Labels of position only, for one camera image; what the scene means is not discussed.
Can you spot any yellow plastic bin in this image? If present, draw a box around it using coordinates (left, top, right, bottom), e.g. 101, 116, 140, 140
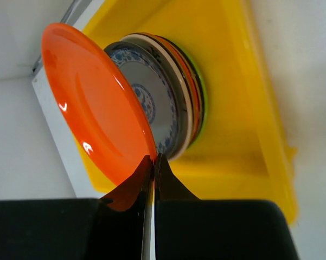
75, 1, 298, 224

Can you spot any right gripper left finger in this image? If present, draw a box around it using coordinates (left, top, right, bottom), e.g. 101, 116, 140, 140
0, 156, 153, 259

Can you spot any cream plate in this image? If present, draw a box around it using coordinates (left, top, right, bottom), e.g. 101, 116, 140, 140
122, 33, 194, 161

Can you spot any orange plate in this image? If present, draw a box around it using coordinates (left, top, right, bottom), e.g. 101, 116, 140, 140
41, 23, 157, 185
142, 33, 202, 142

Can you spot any green plate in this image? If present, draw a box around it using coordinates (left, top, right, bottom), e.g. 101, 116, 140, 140
180, 48, 209, 145

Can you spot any blue white patterned plate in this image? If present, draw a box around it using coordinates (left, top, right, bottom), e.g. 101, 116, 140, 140
104, 41, 184, 158

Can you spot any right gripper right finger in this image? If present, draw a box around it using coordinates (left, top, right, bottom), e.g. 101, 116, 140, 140
154, 154, 299, 259

